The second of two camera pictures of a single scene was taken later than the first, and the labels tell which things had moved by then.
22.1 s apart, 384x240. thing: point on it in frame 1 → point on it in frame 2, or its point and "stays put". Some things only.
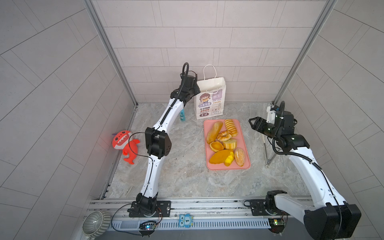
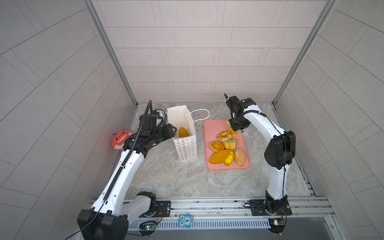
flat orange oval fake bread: (219, 157) stays put
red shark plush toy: (123, 140) stays put
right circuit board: (277, 225) stays put
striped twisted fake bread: (230, 127) stays put
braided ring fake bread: (224, 136) stays put
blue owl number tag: (185, 220) stays put
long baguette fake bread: (216, 127) → (183, 133)
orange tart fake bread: (216, 146) stays put
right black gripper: (265, 126) → (237, 122)
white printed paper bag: (210, 102) → (184, 137)
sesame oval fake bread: (239, 156) stays put
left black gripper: (188, 81) → (167, 132)
